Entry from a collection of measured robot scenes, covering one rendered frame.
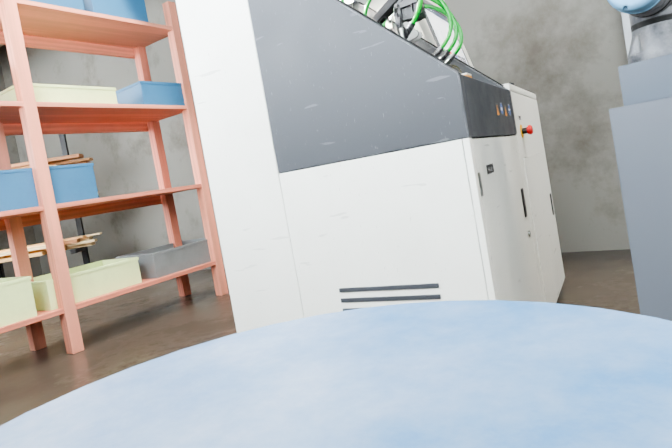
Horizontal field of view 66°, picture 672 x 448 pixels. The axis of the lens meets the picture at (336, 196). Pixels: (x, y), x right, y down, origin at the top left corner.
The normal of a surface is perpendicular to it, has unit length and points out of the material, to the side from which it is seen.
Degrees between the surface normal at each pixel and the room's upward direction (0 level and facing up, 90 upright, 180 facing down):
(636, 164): 90
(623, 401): 0
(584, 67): 90
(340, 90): 90
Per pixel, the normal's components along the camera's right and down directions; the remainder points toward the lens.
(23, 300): 0.82, -0.12
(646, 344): -0.18, -0.98
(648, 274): -0.59, 0.13
